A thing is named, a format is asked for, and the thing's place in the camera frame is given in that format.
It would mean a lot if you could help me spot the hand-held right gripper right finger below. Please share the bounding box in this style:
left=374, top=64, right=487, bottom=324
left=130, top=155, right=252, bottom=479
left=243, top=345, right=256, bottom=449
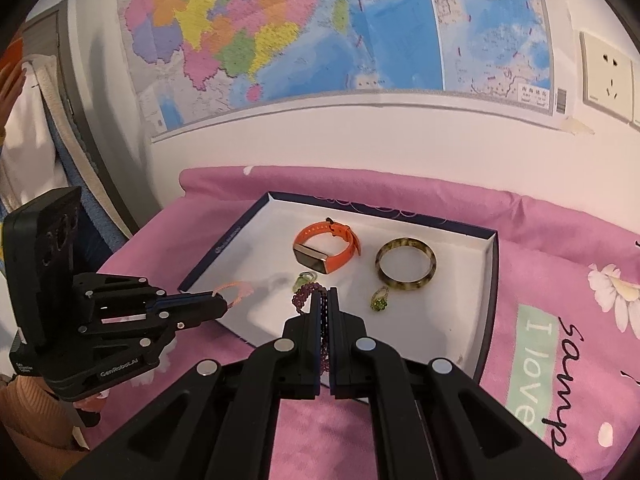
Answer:
left=327, top=287, right=583, bottom=480

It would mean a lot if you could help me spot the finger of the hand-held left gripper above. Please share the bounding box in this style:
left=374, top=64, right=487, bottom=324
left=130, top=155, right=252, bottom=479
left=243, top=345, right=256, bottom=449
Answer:
left=150, top=299, right=240, bottom=333
left=147, top=290, right=223, bottom=311

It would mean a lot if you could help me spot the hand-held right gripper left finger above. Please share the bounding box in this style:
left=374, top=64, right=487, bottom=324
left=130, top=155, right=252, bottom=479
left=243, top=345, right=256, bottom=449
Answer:
left=62, top=287, right=323, bottom=480

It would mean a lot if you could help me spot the clear bead bracelet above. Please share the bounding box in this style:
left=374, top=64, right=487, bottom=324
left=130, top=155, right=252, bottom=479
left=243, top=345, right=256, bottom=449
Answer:
left=212, top=281, right=252, bottom=308

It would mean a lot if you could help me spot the purple bead bracelet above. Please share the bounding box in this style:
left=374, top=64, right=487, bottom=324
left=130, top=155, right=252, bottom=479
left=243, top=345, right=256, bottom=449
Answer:
left=291, top=282, right=331, bottom=376

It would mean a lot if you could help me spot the small gold green-stone ring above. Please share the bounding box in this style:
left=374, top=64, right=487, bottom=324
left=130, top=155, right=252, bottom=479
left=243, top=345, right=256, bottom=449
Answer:
left=369, top=286, right=393, bottom=313

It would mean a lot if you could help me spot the tortoiseshell bangle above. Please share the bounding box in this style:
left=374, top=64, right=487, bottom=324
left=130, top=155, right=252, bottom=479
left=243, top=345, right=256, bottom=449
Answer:
left=375, top=237, right=437, bottom=292

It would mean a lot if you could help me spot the dark blue cardboard box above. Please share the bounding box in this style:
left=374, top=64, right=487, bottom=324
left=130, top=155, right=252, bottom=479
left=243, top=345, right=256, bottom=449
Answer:
left=178, top=191, right=500, bottom=386

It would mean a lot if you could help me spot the orange smart band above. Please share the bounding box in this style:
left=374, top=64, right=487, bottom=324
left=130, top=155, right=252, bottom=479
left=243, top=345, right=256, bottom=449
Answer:
left=292, top=217, right=363, bottom=275

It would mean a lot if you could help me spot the person's left forearm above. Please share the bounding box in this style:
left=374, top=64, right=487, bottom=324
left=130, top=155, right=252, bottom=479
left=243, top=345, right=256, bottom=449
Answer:
left=0, top=375, right=91, bottom=466

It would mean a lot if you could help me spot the white hanging cloth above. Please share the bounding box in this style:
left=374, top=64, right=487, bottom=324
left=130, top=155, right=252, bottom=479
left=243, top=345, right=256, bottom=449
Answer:
left=0, top=57, right=68, bottom=211

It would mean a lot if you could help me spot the pink floral blanket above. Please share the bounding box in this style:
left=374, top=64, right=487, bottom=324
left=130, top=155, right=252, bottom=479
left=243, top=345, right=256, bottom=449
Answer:
left=87, top=165, right=640, bottom=480

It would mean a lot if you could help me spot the grey door frame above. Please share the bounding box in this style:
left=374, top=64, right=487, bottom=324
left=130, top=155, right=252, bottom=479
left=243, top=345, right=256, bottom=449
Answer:
left=22, top=0, right=141, bottom=238

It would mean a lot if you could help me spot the colourful wall map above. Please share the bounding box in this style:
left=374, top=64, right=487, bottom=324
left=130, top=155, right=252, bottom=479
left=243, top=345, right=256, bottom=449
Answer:
left=116, top=0, right=571, bottom=142

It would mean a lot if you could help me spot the white wall socket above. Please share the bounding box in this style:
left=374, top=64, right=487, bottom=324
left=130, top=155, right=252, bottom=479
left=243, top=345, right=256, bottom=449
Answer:
left=579, top=31, right=635, bottom=122

